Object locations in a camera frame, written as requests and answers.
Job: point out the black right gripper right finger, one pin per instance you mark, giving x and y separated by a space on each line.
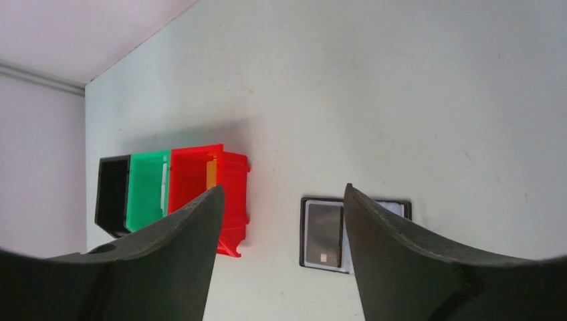
406 272

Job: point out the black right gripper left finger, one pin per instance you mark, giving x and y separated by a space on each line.
160 272

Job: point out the black leather card holder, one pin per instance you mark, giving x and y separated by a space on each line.
347 261

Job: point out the dark card in holder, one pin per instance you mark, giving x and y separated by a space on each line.
324 235

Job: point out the silver cards in green bin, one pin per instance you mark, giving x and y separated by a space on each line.
163 187

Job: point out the orange cards in red bin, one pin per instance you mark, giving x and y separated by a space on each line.
211 174

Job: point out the black plastic bin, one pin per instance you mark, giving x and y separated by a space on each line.
112 195

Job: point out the red plastic bin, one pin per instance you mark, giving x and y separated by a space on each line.
188 180

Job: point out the green plastic bin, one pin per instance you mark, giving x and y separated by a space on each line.
143 204

